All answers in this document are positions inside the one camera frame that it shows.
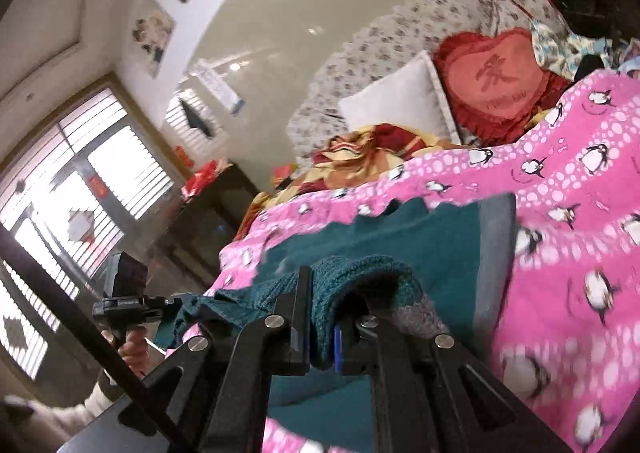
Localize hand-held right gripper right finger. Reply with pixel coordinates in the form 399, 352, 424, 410
332, 293, 517, 453

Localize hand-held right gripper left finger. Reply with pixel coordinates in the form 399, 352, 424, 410
117, 265, 314, 453

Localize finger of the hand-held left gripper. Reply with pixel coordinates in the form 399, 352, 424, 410
150, 313, 188, 350

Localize teal sweater with grey stripes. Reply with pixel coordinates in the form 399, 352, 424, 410
167, 195, 518, 453

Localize person's left forearm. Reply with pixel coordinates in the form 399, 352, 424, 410
80, 367, 133, 426

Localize pile of clothes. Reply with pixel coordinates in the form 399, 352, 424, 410
575, 35, 640, 84

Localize person's left hand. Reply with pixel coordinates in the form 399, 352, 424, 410
101, 327, 149, 380

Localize black rod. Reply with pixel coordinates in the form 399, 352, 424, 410
0, 225, 193, 453

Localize white diamond window decoration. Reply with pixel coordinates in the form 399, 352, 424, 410
67, 208, 98, 244
0, 317, 27, 350

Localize dark wooden cabinet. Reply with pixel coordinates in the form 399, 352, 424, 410
155, 163, 261, 274

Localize red packets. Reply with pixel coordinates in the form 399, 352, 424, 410
180, 159, 233, 198

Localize window with blinds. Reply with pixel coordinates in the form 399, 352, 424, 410
0, 78, 186, 384

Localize red and yellow patterned blanket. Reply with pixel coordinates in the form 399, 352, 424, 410
235, 123, 473, 239

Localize dark hanging cloth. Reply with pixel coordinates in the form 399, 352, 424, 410
179, 100, 213, 138

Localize white pillow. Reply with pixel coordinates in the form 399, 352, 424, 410
337, 50, 463, 146

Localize pink penguin blanket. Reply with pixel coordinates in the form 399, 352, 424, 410
202, 68, 640, 453

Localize floral padded headboard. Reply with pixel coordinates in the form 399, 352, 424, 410
287, 0, 571, 168

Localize red heart cushion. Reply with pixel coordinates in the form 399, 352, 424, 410
432, 28, 573, 146

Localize light patterned cloth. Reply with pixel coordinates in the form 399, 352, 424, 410
530, 18, 616, 81

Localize wall calendar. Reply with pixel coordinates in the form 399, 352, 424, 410
192, 58, 246, 114

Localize wall poster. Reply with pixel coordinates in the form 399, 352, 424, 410
131, 0, 177, 78

